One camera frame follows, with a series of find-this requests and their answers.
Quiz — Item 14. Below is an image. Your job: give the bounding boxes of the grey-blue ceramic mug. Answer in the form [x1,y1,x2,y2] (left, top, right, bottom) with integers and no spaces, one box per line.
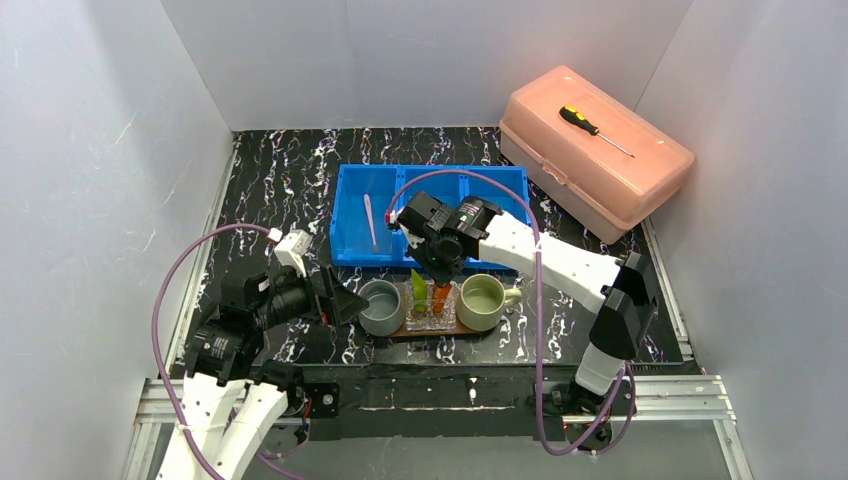
[359,279,405,337]

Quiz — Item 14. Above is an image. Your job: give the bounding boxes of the orange toothpaste tube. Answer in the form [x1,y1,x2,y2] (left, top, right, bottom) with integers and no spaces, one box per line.
[430,281,452,315]

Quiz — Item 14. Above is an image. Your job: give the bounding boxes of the yellow-green toothpaste tube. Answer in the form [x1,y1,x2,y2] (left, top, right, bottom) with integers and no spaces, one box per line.
[410,269,429,315]

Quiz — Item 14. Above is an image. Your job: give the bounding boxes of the light green ceramic mug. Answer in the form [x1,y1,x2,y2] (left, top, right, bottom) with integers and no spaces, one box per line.
[456,274,523,332]

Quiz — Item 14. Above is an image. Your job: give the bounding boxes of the clear plastic toothbrush holder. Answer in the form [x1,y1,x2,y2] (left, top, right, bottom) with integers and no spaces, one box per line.
[399,281,458,330]

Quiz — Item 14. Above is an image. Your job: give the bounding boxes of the blue three-compartment bin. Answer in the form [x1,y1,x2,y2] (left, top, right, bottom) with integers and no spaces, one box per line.
[329,164,531,268]

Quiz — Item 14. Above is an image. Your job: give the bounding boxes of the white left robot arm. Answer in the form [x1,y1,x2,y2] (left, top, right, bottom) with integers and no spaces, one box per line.
[158,266,369,479]

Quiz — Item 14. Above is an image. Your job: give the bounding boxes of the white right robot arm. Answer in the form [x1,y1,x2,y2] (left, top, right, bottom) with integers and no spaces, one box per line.
[387,191,659,396]

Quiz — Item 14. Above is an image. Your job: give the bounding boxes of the oval wooden tray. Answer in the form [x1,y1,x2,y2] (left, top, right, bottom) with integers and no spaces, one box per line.
[389,324,481,338]

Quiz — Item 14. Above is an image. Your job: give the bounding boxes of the yellow black screwdriver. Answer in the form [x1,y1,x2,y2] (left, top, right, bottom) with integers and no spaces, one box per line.
[559,106,635,158]

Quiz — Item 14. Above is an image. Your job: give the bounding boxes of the pink plastic toolbox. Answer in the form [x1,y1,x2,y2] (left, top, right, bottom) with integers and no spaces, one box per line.
[499,66,695,244]

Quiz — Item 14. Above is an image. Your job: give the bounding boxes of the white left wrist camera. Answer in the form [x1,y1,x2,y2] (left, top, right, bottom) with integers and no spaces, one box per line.
[267,228,312,278]

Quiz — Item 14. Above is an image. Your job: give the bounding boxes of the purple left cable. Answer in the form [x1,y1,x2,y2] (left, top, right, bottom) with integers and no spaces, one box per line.
[150,223,313,480]

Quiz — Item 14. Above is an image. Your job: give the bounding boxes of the purple cable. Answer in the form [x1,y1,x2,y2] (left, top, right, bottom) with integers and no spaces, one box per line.
[385,169,637,458]
[150,223,313,480]

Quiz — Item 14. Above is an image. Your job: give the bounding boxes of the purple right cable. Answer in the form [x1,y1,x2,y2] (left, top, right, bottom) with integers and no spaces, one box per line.
[385,169,637,458]

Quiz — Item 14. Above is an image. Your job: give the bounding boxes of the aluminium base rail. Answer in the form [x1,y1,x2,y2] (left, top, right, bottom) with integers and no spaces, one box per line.
[134,375,737,425]

